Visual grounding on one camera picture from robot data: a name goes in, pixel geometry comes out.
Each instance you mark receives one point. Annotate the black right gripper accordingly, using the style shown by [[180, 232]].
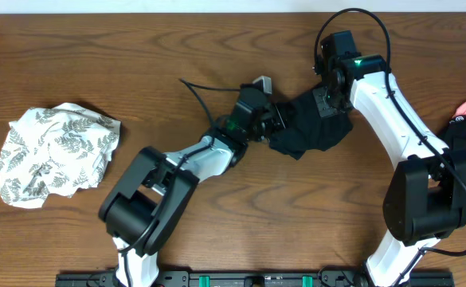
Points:
[[319, 95]]

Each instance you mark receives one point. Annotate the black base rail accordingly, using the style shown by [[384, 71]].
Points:
[[343, 278]]

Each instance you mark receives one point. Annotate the black t-shirt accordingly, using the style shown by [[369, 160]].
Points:
[[305, 128]]

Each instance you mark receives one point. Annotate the white fern print cloth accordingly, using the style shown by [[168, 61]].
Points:
[[55, 151]]

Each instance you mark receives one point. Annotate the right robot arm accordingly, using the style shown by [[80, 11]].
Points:
[[426, 198]]

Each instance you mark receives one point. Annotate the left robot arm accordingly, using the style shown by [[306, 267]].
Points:
[[144, 207]]

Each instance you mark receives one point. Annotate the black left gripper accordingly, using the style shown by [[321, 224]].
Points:
[[279, 123]]

